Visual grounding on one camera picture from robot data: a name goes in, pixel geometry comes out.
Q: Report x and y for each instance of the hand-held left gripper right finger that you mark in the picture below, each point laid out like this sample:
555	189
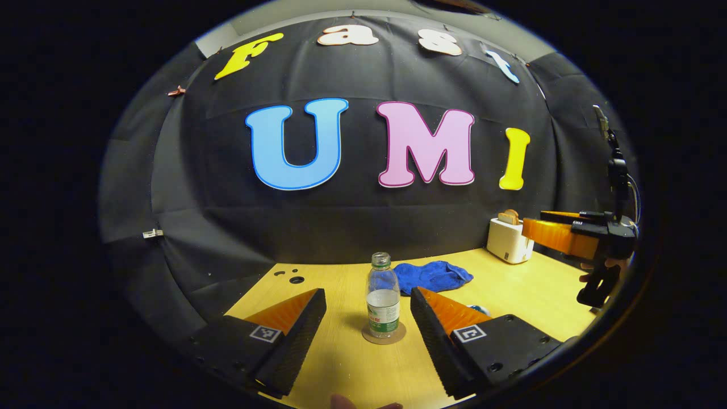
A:
434	341

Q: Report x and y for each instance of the brown bread slice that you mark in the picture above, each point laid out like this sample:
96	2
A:
513	215

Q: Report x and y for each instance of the clear plastic water bottle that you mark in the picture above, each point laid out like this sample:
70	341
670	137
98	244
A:
383	301

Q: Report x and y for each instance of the copper clip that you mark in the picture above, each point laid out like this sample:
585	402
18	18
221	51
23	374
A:
176	91

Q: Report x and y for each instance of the round brown coaster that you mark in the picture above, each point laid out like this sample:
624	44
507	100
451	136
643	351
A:
397	336

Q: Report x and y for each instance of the pale bread slice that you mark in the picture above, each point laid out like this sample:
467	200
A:
503	217

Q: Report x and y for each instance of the black backdrop cloth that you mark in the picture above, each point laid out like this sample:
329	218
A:
352	227

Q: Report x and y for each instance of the white clip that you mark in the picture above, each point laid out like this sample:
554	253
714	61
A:
153	233

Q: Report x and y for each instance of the blue towel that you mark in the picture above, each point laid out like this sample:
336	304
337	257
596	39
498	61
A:
431	275

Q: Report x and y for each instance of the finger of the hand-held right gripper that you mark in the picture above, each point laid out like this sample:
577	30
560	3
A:
559	237
568	216

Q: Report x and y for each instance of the teal teacup lid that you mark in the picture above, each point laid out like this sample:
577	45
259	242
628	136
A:
481	310

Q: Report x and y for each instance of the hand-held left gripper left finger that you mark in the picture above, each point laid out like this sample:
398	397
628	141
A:
295	341

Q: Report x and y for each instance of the white toaster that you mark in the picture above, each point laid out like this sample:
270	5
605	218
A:
508	241

